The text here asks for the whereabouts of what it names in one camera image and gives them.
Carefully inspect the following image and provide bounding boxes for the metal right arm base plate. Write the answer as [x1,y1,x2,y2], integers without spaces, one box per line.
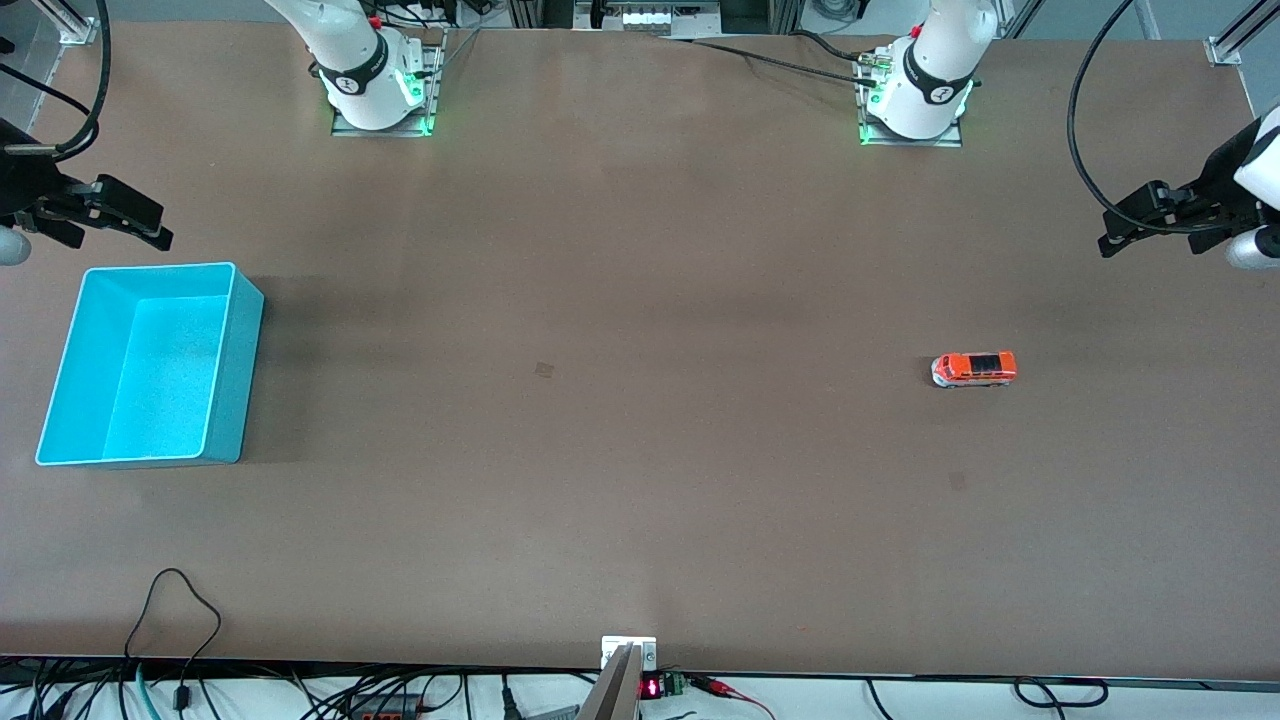
[330,30,447,138]

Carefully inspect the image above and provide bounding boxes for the blue plastic box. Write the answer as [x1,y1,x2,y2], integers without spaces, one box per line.
[35,261,266,469]

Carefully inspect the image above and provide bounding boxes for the thin black table cable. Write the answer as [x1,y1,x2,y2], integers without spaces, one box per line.
[660,36,883,89]

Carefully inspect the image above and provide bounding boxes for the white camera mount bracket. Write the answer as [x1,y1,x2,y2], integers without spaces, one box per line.
[601,636,658,671]

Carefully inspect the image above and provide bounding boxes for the thick black table cable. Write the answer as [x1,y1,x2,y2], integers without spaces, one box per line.
[788,29,881,67]

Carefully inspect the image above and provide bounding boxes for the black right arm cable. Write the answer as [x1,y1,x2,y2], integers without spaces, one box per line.
[0,0,113,163]

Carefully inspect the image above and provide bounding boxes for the grey camera pole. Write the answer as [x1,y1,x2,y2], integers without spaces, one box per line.
[577,645,642,720]

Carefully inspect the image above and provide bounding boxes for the red clip lead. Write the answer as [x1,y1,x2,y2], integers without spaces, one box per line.
[690,675,777,720]

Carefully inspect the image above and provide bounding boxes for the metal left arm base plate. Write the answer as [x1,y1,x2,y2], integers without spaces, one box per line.
[857,50,965,149]

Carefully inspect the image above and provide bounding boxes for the orange toy bus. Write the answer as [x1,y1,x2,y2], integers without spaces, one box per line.
[931,350,1019,389]

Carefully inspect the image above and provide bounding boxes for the black coiled cable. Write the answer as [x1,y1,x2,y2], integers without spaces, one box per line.
[1012,677,1110,709]

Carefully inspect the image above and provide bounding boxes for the aluminium frame corner bracket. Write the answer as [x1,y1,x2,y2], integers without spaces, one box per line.
[1204,0,1280,68]
[50,0,103,47]

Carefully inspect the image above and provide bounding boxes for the thin black looped cable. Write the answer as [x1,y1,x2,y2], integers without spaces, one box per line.
[124,568,223,711]

